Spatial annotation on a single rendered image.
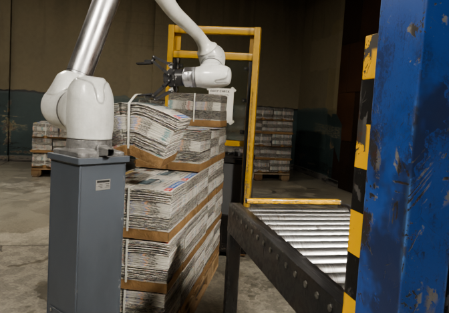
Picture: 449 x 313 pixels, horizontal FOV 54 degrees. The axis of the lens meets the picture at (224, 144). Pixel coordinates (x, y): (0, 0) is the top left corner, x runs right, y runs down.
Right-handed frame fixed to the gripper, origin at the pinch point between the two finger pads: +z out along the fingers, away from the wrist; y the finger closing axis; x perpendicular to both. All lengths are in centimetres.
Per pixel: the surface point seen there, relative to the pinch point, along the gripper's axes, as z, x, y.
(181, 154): -8, 45, 38
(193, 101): -4, 104, 6
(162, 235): -12, -12, 68
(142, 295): -2, -11, 96
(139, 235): -2, -12, 68
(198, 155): -18, 45, 38
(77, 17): 314, 614, -184
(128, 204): 3, -12, 55
